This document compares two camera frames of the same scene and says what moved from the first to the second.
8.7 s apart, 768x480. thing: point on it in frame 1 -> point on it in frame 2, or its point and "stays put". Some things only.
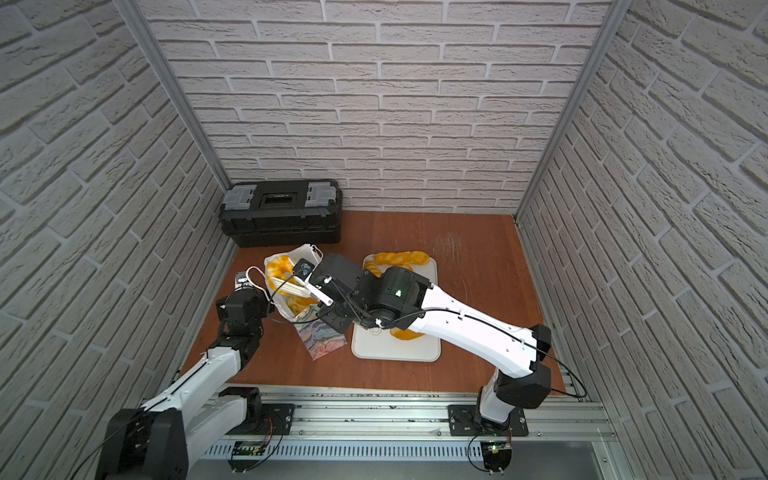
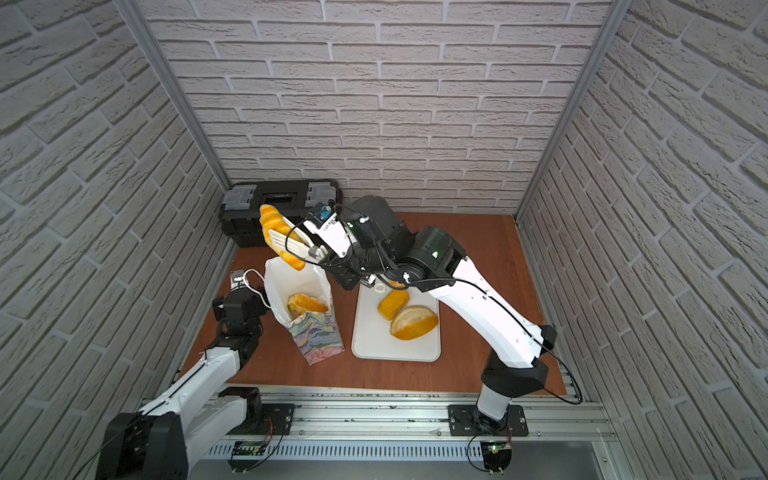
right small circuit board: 496,455 stays put
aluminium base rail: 407,424 stays put
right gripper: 333,323 -> 334,266
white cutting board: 384,344 stays put
